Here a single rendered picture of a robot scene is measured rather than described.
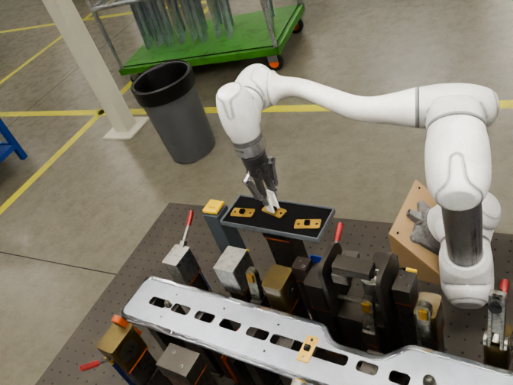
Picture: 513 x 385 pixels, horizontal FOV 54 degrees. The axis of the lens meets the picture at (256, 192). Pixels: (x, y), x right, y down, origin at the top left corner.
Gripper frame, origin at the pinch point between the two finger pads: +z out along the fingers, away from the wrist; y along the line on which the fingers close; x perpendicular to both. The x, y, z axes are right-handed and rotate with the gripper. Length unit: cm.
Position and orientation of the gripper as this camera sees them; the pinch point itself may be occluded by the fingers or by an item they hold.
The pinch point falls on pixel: (270, 201)
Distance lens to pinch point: 160.8
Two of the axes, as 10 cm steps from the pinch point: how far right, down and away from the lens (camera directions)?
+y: -6.6, 6.2, -4.4
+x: 7.0, 2.7, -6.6
